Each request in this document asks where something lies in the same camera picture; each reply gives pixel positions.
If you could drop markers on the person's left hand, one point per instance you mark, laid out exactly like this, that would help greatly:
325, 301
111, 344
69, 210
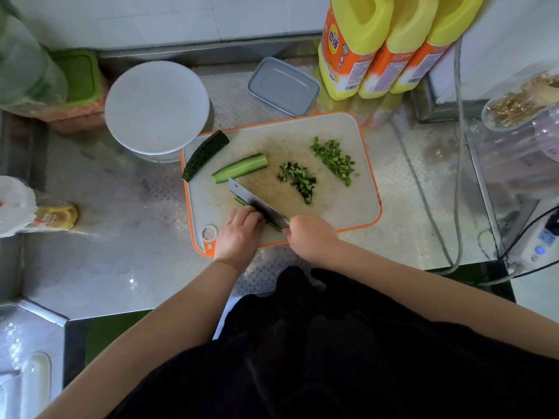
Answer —
238, 239

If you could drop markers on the person's right hand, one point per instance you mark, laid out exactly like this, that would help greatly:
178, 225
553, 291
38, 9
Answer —
313, 239

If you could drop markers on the person's left fingers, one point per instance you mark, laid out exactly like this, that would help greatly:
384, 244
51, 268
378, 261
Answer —
244, 217

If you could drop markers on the person's right fingers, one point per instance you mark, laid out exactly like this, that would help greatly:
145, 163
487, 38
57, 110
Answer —
291, 229

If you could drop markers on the thin cucumber strip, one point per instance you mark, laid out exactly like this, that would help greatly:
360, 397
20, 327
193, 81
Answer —
239, 200

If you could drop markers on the steel kitchen knife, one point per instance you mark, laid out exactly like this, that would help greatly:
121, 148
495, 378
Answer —
255, 200

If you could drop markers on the person's right forearm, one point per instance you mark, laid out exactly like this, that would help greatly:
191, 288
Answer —
436, 296

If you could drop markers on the person's left forearm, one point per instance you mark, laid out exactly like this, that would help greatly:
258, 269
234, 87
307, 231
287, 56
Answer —
170, 327

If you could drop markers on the small pile of diced cucumber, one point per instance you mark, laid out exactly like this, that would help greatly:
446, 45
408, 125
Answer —
300, 181

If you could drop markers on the light green cucumber piece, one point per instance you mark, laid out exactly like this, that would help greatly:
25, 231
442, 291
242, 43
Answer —
240, 168

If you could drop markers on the white orange-rimmed cutting board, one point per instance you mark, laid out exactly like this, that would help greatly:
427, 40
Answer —
340, 200

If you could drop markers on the dark green cucumber piece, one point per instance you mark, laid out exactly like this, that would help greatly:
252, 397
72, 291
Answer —
204, 154

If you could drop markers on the long pile of diced cucumber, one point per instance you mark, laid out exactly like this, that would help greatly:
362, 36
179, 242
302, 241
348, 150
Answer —
335, 159

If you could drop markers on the grey rectangular metal tin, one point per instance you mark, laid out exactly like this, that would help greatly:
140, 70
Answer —
284, 86

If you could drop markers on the person's black clothing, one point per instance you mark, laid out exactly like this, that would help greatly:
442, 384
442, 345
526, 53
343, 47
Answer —
349, 353

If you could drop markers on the jar with yellow label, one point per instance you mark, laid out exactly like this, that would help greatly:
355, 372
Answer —
54, 215

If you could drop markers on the yellow bottle with orange label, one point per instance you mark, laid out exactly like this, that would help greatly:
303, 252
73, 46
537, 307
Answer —
395, 56
430, 47
349, 47

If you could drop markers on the container with green lid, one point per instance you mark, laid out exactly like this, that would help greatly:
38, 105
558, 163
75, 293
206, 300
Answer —
81, 89

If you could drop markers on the clear plastic storage box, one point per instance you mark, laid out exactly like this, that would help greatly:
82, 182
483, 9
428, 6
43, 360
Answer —
511, 161

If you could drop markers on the white plastic bag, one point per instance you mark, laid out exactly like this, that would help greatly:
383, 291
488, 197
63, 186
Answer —
15, 207

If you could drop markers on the white device with blue button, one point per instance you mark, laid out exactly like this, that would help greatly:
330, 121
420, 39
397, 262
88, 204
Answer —
537, 246

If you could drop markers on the clear bowl of brown nuts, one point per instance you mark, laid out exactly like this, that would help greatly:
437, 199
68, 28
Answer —
519, 102

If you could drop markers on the large clear plastic bottle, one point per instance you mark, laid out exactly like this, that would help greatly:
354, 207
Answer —
26, 74

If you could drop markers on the clear plastic tub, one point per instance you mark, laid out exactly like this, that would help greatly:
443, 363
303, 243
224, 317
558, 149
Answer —
30, 388

